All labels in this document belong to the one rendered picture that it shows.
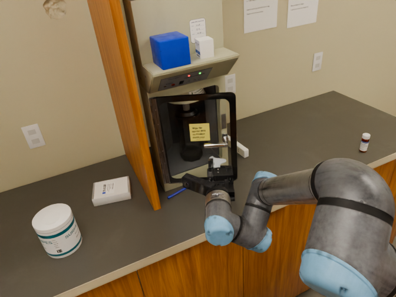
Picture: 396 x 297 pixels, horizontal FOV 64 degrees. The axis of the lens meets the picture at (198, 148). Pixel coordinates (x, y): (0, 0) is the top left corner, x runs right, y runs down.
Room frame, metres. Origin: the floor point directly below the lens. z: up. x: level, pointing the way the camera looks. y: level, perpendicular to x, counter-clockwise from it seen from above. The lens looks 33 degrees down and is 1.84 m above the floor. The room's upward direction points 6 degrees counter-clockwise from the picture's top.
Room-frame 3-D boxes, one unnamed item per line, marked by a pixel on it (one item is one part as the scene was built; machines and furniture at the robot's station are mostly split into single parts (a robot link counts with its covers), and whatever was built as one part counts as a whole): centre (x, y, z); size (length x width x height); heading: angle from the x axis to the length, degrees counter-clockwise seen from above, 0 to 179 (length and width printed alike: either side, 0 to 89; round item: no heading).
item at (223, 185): (0.77, -0.06, 1.20); 0.12 x 0.09 x 0.08; 175
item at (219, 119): (1.06, 0.00, 1.19); 0.30 x 0.01 x 0.40; 85
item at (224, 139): (1.02, -0.07, 1.20); 0.10 x 0.05 x 0.03; 85
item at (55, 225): (0.83, 0.53, 1.02); 0.13 x 0.13 x 0.15
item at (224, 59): (1.08, -0.01, 1.46); 0.32 x 0.11 x 0.10; 112
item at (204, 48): (1.10, -0.06, 1.54); 0.05 x 0.05 x 0.06; 16
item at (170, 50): (1.06, 0.06, 1.56); 0.10 x 0.10 x 0.09; 22
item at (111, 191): (1.10, 0.40, 0.96); 0.16 x 0.12 x 0.04; 100
